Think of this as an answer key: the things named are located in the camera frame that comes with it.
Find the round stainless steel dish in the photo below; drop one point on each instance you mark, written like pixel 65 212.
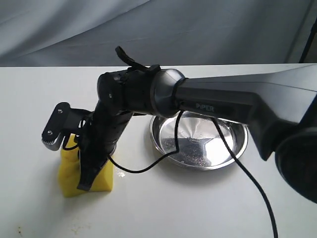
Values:
pixel 201 147

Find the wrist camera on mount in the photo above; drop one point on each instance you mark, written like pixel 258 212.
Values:
pixel 63 122

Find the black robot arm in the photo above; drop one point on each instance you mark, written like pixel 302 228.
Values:
pixel 280 110

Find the yellow sponge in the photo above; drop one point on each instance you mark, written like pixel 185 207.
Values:
pixel 69 174

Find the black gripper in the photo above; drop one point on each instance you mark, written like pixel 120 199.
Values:
pixel 98 140

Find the grey backdrop cloth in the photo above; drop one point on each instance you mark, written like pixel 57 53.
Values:
pixel 167 32

